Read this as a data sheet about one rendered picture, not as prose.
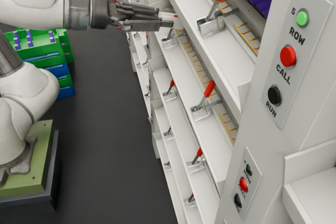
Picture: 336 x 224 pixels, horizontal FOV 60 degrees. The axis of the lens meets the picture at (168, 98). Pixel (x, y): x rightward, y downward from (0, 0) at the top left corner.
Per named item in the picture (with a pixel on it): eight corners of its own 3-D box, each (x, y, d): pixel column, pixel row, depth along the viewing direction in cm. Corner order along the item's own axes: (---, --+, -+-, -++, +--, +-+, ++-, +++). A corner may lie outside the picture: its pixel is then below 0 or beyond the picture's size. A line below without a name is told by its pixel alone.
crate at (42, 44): (1, 63, 146) (-5, 50, 141) (1, 43, 160) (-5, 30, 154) (62, 50, 155) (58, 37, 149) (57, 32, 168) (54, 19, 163)
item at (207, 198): (212, 247, 66) (201, 226, 56) (155, 79, 108) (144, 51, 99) (296, 216, 66) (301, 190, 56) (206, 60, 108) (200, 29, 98)
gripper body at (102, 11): (88, 17, 73) (124, 21, 77) (90, 35, 68) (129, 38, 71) (90, -12, 69) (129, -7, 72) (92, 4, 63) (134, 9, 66)
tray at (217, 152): (224, 206, 52) (216, 182, 45) (153, 32, 95) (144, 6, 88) (330, 167, 52) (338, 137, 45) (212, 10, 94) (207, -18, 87)
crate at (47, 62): (7, 76, 152) (1, 63, 146) (7, 55, 165) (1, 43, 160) (66, 62, 160) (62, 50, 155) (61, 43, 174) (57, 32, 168)
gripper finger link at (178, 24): (160, 14, 73) (161, 16, 72) (186, 18, 75) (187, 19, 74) (157, 25, 74) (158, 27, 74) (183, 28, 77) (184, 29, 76)
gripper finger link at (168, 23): (154, 18, 72) (156, 24, 70) (173, 20, 74) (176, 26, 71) (152, 23, 73) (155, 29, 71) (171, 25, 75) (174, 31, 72)
